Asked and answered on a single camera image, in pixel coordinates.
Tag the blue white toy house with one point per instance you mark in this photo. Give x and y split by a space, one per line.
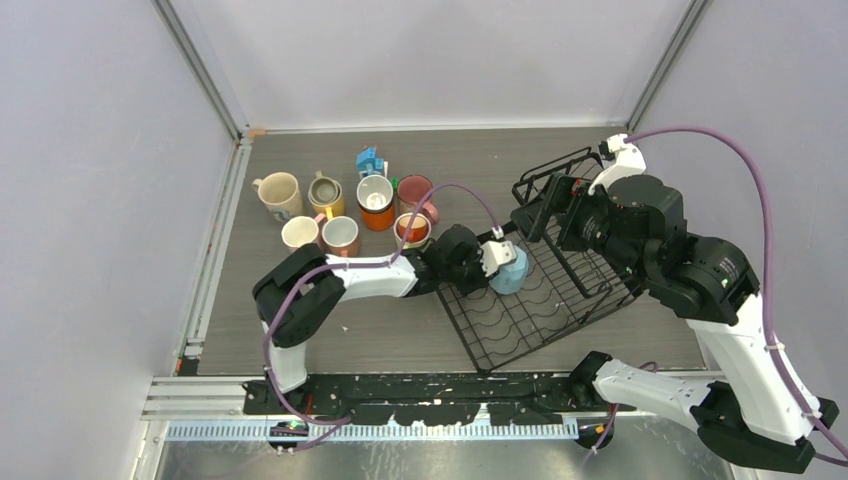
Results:
369 163

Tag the light blue faceted mug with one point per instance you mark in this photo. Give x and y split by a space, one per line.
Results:
511 277

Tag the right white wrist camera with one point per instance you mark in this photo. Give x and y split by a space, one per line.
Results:
626 160

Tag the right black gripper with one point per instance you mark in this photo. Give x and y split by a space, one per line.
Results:
533 216

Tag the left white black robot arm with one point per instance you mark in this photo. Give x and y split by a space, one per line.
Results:
298 295

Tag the cream patterned mug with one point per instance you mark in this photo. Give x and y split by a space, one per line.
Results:
281 195

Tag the yellow mug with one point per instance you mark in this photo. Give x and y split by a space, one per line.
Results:
330 210

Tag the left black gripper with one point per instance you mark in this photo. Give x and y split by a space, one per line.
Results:
481 280

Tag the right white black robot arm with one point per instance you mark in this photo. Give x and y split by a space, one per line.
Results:
750 417

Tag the aluminium rail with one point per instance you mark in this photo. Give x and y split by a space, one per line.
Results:
367 408

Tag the small beige cup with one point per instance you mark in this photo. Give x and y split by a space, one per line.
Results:
324 190

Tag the light pink mug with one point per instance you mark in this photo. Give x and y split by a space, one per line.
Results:
303 230

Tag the salmon pink mug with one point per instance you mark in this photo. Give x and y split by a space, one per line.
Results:
341 236

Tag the small orange cup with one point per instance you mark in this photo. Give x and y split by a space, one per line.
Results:
413 229

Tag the orange mug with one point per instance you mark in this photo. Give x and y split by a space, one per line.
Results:
378 220

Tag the black wire dish rack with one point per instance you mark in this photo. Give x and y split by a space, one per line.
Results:
542 326

